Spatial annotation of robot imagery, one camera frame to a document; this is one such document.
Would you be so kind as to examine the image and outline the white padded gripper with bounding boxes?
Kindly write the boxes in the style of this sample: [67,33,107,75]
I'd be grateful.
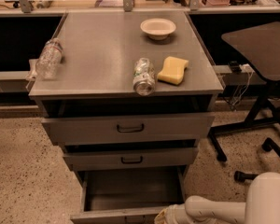
[154,204,189,224]

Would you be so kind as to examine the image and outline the grey bottom drawer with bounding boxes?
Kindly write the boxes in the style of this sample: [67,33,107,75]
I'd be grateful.
[71,167,186,224]

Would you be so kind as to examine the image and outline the grey drawer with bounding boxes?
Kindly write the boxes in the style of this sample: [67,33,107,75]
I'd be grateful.
[63,147,198,171]
[71,167,186,224]
[42,113,214,146]

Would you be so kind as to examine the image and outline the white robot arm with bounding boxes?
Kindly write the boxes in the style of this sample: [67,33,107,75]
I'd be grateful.
[154,172,280,224]

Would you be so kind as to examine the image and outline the grey middle drawer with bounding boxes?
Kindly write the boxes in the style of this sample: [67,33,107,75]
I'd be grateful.
[63,147,198,171]

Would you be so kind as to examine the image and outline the grey top drawer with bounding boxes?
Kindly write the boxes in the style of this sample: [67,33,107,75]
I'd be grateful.
[42,113,214,146]

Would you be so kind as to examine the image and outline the grey drawer cabinet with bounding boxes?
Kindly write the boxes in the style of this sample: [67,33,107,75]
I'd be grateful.
[28,10,225,185]

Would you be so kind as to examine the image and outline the black chair base leg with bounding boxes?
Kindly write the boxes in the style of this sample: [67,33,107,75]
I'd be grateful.
[233,137,280,184]

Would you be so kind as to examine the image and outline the crushed silver can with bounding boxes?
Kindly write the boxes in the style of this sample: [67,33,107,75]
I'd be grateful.
[133,58,155,96]

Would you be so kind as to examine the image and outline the yellow sponge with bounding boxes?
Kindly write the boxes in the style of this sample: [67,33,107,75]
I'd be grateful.
[157,56,189,85]

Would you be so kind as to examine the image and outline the white bowl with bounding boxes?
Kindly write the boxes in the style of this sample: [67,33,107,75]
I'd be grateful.
[140,19,176,40]

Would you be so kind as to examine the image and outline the clear plastic bottle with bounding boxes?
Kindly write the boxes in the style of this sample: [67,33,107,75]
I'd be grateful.
[36,38,63,80]

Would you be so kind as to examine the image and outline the black power strip with cables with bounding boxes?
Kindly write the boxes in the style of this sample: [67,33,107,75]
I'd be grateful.
[228,61,254,74]

